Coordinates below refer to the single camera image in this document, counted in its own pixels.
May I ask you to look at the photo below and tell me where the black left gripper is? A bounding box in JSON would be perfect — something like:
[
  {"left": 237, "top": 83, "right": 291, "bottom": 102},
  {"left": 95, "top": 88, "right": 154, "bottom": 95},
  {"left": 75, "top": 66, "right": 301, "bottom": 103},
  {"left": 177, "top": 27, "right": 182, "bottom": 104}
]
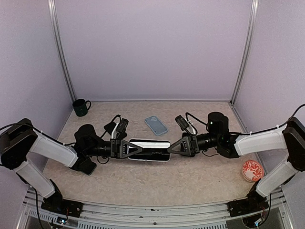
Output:
[{"left": 85, "top": 138, "right": 143, "bottom": 159}]

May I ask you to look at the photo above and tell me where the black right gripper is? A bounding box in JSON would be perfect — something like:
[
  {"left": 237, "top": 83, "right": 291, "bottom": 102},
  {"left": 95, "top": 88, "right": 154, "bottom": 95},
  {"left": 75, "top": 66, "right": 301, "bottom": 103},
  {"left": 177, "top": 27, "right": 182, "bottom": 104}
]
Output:
[{"left": 167, "top": 132, "right": 221, "bottom": 155}]

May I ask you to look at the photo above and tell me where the white-edged black smartphone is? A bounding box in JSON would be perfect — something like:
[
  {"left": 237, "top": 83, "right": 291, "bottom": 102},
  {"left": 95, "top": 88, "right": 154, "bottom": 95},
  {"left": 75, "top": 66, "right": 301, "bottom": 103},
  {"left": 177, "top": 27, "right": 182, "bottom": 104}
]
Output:
[{"left": 128, "top": 138, "right": 171, "bottom": 162}]

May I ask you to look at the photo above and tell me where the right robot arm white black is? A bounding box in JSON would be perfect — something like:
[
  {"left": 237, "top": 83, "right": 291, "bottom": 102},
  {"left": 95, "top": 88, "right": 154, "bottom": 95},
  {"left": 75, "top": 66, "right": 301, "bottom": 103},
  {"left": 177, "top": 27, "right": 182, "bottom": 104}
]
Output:
[{"left": 167, "top": 112, "right": 305, "bottom": 212}]

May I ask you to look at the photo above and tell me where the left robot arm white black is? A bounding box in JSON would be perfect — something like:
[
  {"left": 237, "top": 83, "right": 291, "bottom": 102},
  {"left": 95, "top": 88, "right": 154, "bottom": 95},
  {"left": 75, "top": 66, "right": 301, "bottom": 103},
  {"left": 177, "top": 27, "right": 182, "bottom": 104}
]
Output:
[{"left": 0, "top": 118, "right": 143, "bottom": 212}]

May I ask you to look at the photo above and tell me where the light blue phone case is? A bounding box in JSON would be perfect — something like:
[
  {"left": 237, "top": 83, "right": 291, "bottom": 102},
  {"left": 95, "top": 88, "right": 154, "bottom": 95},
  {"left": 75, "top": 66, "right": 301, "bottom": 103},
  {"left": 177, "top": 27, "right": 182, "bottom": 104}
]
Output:
[{"left": 144, "top": 115, "right": 168, "bottom": 136}]

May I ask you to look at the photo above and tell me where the black smartphone on table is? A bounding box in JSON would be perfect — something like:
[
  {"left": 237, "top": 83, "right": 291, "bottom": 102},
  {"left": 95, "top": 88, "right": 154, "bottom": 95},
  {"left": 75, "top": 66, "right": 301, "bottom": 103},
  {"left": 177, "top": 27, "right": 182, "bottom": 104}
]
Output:
[{"left": 75, "top": 158, "right": 97, "bottom": 175}]

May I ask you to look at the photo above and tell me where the dark green mug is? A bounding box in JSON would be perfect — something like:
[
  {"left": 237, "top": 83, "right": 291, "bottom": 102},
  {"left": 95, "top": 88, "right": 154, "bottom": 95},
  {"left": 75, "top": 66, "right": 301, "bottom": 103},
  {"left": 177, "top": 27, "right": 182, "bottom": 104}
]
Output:
[{"left": 72, "top": 99, "right": 92, "bottom": 117}]

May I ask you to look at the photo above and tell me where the red white patterned dish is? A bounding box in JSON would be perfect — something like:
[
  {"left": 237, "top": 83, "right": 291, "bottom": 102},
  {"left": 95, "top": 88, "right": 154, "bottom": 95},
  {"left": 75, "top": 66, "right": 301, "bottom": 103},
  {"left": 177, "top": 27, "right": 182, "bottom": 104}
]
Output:
[{"left": 242, "top": 160, "right": 264, "bottom": 182}]

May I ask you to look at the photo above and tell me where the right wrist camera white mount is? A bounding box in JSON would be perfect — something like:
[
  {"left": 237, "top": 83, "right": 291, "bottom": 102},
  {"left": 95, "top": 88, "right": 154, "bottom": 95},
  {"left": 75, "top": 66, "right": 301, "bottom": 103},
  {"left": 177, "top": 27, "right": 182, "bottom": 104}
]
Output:
[{"left": 175, "top": 115, "right": 198, "bottom": 135}]

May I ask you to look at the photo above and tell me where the front aluminium rail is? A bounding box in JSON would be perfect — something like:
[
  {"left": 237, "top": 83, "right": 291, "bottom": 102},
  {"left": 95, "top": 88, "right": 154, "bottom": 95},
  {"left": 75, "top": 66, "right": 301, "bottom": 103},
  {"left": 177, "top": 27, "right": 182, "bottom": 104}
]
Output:
[{"left": 15, "top": 189, "right": 294, "bottom": 229}]

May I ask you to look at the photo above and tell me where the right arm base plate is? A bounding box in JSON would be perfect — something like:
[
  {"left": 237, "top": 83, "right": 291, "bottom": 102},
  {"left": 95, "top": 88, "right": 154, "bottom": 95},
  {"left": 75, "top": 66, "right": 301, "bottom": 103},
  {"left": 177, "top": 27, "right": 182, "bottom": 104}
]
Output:
[{"left": 227, "top": 196, "right": 269, "bottom": 217}]

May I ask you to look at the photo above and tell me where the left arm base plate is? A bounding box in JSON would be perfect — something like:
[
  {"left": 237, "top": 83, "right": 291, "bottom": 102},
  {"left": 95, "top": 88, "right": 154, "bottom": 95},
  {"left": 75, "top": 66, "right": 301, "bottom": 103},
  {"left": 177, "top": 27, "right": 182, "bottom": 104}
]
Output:
[{"left": 41, "top": 193, "right": 83, "bottom": 218}]

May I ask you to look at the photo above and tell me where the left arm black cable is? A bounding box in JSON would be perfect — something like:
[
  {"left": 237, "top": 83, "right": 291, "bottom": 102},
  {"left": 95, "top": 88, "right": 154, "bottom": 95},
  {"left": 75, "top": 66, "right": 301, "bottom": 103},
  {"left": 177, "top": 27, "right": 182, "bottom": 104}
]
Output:
[{"left": 0, "top": 123, "right": 77, "bottom": 146}]

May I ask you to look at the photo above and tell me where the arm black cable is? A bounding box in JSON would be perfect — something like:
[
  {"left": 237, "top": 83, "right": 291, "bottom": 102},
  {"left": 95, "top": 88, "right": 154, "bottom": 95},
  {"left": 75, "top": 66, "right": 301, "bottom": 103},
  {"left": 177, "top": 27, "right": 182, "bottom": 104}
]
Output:
[
  {"left": 0, "top": 123, "right": 77, "bottom": 146},
  {"left": 250, "top": 104, "right": 305, "bottom": 134}
]

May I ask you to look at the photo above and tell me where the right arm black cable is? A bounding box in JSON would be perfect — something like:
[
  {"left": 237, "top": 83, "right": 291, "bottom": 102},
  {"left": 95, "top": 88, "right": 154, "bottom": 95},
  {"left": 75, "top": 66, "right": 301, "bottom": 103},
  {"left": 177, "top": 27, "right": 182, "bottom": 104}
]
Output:
[{"left": 250, "top": 104, "right": 305, "bottom": 134}]

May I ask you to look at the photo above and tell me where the right aluminium frame post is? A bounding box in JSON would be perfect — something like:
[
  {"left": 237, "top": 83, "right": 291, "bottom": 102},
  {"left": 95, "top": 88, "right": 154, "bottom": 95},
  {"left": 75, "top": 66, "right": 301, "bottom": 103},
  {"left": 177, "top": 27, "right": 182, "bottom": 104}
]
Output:
[{"left": 230, "top": 0, "right": 259, "bottom": 106}]

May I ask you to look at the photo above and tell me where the aluminium frame post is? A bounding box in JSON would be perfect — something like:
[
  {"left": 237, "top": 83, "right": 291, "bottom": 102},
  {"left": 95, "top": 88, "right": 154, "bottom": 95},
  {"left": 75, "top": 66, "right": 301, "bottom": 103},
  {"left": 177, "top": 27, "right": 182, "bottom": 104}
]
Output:
[
  {"left": 230, "top": 0, "right": 259, "bottom": 106},
  {"left": 48, "top": 0, "right": 76, "bottom": 102}
]

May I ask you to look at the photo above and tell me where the left aluminium frame post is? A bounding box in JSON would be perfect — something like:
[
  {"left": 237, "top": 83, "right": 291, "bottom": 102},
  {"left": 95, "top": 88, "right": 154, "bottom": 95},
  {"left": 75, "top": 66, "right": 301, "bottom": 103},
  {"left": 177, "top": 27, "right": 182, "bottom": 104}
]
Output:
[{"left": 48, "top": 0, "right": 76, "bottom": 102}]

